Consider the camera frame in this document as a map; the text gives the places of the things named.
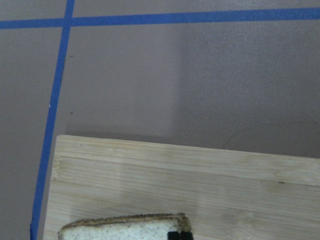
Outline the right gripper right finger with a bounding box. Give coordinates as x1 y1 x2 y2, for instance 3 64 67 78
180 231 193 240

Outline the bread slice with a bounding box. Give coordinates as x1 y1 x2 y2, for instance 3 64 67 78
58 213 192 240

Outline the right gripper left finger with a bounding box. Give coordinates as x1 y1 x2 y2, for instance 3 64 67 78
167 231 180 240

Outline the wooden cutting board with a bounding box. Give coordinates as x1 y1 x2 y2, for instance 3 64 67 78
43 135 320 240

